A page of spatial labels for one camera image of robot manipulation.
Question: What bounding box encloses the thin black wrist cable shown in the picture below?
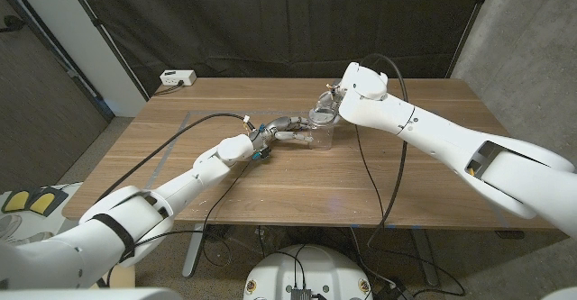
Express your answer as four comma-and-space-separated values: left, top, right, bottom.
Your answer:
353, 123, 387, 223
200, 159, 254, 268

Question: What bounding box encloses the grey sneaker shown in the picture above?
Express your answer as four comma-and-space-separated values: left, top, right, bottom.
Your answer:
0, 214, 22, 242
6, 231, 54, 248

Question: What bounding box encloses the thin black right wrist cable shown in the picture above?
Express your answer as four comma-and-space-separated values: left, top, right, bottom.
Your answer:
353, 123, 387, 223

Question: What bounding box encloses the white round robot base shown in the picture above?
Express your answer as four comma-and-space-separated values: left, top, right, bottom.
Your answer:
243, 244, 374, 300

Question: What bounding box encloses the white robot torso shell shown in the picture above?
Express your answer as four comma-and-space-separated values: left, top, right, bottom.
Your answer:
0, 287, 182, 300

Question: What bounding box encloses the black right backdrop stand pole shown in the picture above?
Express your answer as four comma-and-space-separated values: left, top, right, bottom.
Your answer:
444, 0, 495, 79

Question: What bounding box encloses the tan cardboard box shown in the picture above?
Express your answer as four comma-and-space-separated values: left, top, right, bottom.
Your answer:
89, 263, 136, 290

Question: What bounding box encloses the clear plastic jar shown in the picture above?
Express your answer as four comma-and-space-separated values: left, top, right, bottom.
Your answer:
309, 120, 337, 151

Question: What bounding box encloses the thin black left wrist cable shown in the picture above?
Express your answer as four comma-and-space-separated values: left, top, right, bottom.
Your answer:
200, 159, 254, 268

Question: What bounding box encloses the yellow black foot pedal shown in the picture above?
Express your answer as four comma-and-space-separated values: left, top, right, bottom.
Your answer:
0, 189, 31, 214
27, 186, 69, 216

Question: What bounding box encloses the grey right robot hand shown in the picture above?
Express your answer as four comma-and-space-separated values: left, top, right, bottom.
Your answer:
308, 82, 347, 124

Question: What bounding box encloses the black backdrop stand pole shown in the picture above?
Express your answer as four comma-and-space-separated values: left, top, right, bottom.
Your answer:
60, 0, 150, 101
444, 0, 495, 79

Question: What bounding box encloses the black cable on robot base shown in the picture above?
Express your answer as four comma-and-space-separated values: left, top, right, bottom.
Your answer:
269, 243, 308, 291

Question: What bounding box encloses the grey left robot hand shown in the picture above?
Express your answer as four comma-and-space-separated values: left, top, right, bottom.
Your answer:
249, 115, 315, 162

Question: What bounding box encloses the black door handle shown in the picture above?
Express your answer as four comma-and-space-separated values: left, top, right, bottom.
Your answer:
0, 14, 26, 33

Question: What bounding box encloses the black left backdrop stand pole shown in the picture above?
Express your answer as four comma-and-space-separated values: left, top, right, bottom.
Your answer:
60, 0, 150, 101

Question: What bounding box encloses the white power strip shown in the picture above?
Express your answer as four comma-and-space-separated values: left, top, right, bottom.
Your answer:
159, 68, 197, 86

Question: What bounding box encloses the black power strip cord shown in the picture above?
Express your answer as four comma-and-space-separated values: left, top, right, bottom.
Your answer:
152, 80, 184, 96

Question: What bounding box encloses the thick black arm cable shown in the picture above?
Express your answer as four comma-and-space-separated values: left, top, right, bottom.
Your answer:
358, 52, 468, 297
94, 112, 254, 202

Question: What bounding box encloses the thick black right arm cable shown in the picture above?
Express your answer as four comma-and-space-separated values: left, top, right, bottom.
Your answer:
358, 52, 468, 297

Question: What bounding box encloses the black backdrop cloth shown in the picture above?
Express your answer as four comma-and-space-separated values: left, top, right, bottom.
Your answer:
67, 0, 492, 96

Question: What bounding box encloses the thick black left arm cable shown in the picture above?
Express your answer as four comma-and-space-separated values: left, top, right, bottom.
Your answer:
94, 112, 254, 202

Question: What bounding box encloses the grey metal table leg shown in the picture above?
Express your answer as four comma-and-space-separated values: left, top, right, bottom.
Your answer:
412, 227, 439, 286
181, 223, 206, 277

